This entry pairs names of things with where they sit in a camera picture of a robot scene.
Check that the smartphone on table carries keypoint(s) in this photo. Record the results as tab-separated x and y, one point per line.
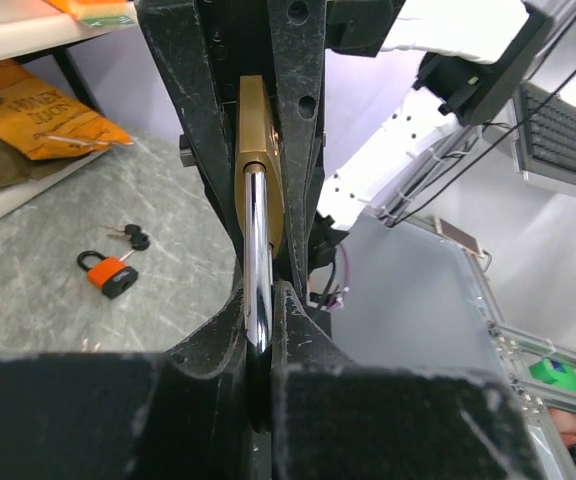
450	232

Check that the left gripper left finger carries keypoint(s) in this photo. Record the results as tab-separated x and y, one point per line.
180	414

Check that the black-headed keys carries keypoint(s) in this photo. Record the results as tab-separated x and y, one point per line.
134	235

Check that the orange Honey Dijon bag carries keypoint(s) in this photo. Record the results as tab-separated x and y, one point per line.
43	122

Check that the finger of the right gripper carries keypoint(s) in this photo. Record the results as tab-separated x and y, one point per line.
297	34
175	36

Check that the beige tiered shelf rack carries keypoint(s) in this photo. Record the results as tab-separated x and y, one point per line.
37	36

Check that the black computer keyboard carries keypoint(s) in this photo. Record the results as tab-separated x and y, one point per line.
544	144

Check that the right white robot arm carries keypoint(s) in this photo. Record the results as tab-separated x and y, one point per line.
475	54

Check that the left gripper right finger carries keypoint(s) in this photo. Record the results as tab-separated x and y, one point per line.
335	419

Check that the orange yellow sponge pack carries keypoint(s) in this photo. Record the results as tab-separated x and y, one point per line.
98	13

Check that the orange padlock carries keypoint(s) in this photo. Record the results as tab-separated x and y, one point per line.
110	275

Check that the green plastic block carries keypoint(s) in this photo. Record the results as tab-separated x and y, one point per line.
554	373

